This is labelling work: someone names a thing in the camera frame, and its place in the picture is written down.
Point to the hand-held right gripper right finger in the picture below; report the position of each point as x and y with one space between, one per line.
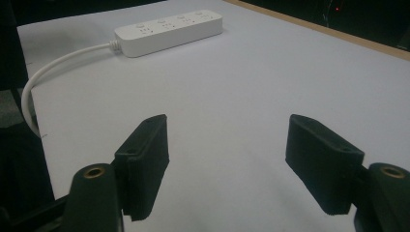
322 161

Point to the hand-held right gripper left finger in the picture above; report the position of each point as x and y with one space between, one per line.
141 167

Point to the white power strip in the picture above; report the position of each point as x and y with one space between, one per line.
169 32

